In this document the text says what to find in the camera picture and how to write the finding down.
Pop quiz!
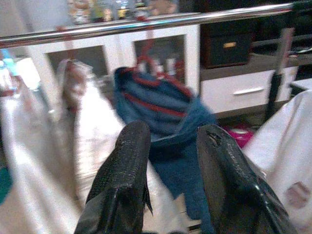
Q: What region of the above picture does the white cabinet with glass doors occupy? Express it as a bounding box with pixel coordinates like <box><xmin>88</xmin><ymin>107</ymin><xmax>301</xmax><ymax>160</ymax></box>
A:
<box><xmin>24</xmin><ymin>23</ymin><xmax>300</xmax><ymax>115</ymax></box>

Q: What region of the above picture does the pink bag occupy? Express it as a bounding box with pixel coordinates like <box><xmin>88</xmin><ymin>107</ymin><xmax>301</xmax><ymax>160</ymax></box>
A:
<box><xmin>223</xmin><ymin>124</ymin><xmax>255</xmax><ymax>149</ymax></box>

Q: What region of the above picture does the red hanger with twisted neck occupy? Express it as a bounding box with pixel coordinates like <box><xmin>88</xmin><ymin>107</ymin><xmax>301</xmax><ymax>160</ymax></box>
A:
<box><xmin>121</xmin><ymin>40</ymin><xmax>195</xmax><ymax>117</ymax></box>

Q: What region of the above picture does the chrome clothes rack black stand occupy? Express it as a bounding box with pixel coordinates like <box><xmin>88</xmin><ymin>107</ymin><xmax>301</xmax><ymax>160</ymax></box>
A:
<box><xmin>0</xmin><ymin>2</ymin><xmax>297</xmax><ymax>120</ymax></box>

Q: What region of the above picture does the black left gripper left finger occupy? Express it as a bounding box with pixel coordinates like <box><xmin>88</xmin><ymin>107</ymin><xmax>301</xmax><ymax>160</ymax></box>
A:
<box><xmin>74</xmin><ymin>119</ymin><xmax>153</xmax><ymax>234</ymax></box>

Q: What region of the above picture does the sheer white hanging garment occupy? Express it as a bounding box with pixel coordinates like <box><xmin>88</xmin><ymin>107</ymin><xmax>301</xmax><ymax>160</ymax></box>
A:
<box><xmin>0</xmin><ymin>82</ymin><xmax>83</xmax><ymax>234</ymax></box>

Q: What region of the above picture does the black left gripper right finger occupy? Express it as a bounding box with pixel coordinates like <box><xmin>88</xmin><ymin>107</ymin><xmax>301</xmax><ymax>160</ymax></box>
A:
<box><xmin>196</xmin><ymin>124</ymin><xmax>299</xmax><ymax>234</ymax></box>

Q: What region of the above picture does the dark drawer with gold label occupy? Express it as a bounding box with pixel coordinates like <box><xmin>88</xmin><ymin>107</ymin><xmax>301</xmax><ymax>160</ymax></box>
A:
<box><xmin>202</xmin><ymin>21</ymin><xmax>255</xmax><ymax>69</ymax></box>

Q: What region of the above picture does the blue denim garment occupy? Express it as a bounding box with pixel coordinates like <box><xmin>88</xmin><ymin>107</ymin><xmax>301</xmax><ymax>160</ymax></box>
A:
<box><xmin>113</xmin><ymin>67</ymin><xmax>217</xmax><ymax>234</ymax></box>

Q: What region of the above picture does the cream checked shirt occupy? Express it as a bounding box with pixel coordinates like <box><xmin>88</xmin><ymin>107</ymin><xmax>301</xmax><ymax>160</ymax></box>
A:
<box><xmin>56</xmin><ymin>58</ymin><xmax>137</xmax><ymax>210</ymax></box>

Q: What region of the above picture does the white shirt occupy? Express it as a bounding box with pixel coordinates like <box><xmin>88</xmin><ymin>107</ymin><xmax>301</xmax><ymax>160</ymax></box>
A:
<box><xmin>243</xmin><ymin>89</ymin><xmax>312</xmax><ymax>234</ymax></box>

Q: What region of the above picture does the teal floor mat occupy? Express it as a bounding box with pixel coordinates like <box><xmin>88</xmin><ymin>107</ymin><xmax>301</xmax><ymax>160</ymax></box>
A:
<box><xmin>0</xmin><ymin>168</ymin><xmax>13</xmax><ymax>203</ymax></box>

